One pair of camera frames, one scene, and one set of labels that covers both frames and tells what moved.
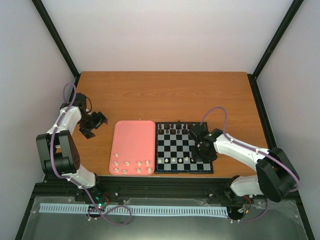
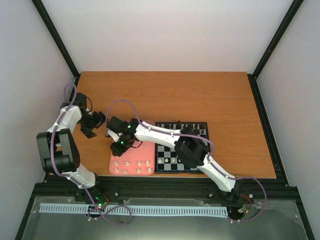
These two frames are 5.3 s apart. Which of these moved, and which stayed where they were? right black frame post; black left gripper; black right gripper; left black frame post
Moved: black right gripper
Stayed: black left gripper; right black frame post; left black frame post
